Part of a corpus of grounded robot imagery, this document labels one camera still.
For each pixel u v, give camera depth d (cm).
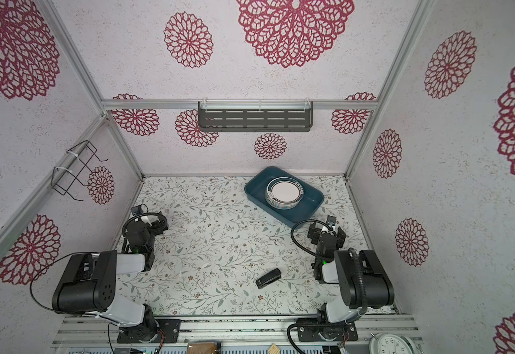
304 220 95
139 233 70
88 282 46
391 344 69
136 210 76
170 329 74
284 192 107
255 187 112
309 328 74
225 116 95
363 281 43
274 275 84
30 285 43
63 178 73
